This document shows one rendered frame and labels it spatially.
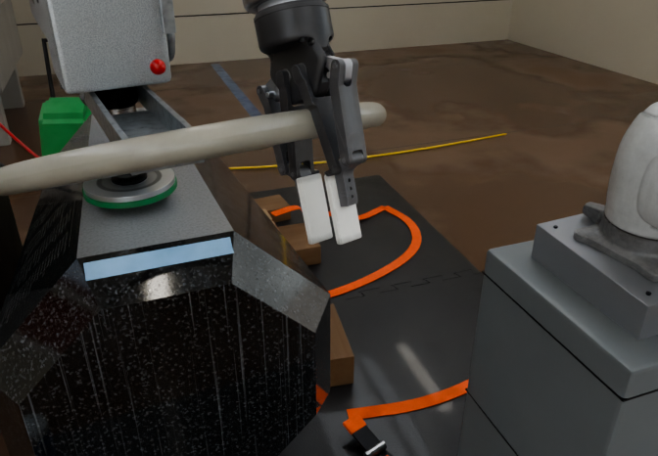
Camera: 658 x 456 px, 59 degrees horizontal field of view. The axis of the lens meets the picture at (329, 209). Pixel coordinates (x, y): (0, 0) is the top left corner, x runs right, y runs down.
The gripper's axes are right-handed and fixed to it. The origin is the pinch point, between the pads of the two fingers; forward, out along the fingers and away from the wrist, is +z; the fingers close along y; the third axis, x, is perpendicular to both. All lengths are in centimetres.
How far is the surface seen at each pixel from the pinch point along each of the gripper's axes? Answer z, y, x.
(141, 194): -3, 83, -17
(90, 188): -7, 94, -10
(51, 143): -32, 268, -57
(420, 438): 86, 72, -81
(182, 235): 7, 73, -19
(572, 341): 35, 5, -54
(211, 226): 7, 71, -26
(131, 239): 6, 78, -10
